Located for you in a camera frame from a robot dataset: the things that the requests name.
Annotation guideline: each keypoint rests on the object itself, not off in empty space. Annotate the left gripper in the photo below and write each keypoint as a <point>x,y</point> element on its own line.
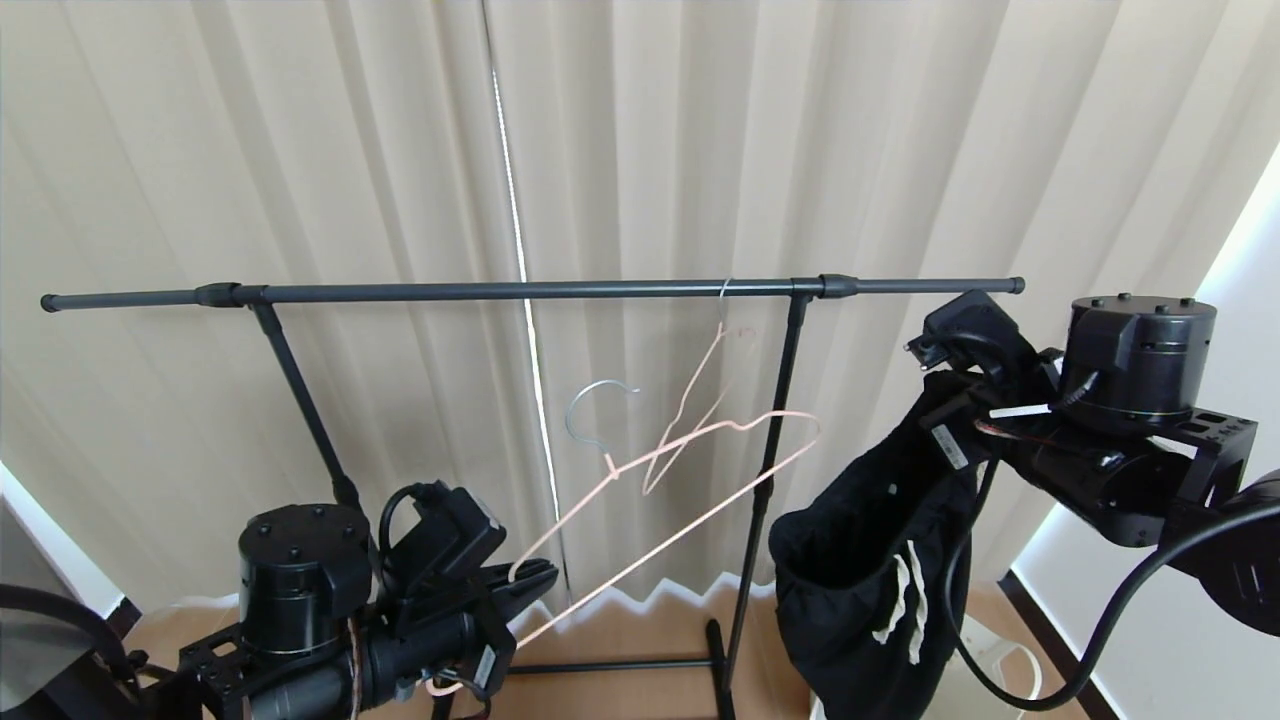
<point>440,650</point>

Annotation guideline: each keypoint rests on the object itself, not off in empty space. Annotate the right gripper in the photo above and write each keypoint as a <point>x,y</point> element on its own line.
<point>965,435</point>

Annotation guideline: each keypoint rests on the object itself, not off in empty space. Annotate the black shorts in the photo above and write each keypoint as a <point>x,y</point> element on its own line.
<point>850,600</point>

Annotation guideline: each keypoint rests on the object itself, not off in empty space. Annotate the pink clothes hanger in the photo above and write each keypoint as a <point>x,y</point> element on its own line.
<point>690,400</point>
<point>700,440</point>

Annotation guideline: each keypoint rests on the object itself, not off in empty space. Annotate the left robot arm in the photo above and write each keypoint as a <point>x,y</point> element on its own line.
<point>300,590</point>

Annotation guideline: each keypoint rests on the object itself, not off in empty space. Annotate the white laundry basket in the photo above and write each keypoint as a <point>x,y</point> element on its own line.
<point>1000,670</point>

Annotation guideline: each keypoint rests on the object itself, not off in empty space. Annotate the black clothes rack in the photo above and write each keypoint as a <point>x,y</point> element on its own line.
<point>500,291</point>

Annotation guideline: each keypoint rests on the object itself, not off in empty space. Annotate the beige curtain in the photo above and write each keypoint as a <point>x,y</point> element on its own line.
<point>800,130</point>

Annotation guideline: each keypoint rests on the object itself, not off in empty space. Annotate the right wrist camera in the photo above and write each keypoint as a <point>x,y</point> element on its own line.
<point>970,335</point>

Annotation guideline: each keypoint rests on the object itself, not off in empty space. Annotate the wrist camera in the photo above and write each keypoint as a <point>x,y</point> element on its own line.
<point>970,335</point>
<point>450,540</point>

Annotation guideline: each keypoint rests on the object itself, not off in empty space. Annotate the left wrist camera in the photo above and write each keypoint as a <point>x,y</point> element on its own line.
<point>450,540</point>

